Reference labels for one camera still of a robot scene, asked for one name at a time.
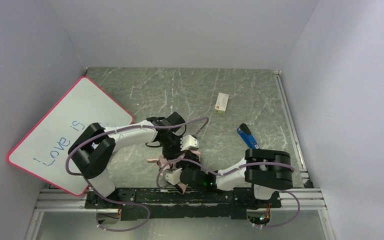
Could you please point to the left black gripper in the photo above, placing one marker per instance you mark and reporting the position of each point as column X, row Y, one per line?
column 173, row 151

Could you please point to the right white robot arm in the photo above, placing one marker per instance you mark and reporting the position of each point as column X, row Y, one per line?
column 266, row 170

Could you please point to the small white cardboard box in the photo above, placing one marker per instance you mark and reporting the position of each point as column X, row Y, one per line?
column 221, row 103

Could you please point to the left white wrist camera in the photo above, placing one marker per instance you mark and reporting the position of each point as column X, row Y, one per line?
column 189, row 143

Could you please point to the pink and black umbrella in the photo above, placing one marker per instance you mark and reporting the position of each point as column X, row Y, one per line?
column 165, row 165

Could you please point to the red framed whiteboard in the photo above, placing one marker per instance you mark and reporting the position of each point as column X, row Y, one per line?
column 44, row 150

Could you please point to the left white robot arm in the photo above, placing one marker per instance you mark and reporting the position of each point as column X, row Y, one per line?
column 92, row 151

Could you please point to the aluminium frame rail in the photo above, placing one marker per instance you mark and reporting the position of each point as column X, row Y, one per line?
column 61, row 216

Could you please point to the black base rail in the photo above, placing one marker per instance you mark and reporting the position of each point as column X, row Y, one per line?
column 156, row 203

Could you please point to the blue marker pen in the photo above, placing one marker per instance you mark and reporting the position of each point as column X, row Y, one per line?
column 247, row 136

